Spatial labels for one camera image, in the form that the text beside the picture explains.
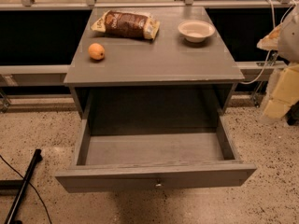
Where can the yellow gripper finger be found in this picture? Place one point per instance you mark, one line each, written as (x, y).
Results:
(270, 41)
(282, 92)

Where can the black metal bar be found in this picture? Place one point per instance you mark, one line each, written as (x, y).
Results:
(18, 187)

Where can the orange fruit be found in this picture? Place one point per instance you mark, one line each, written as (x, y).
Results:
(96, 51)

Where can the brown chip bag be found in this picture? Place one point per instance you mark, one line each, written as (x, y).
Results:
(127, 24)

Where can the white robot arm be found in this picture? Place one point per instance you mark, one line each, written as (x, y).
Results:
(288, 44)

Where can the grey wooden cabinet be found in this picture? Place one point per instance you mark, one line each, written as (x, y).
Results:
(168, 59)

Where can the open grey top drawer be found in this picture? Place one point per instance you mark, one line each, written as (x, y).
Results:
(128, 140)

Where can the white paper bowl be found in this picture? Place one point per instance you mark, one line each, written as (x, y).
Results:
(196, 31)

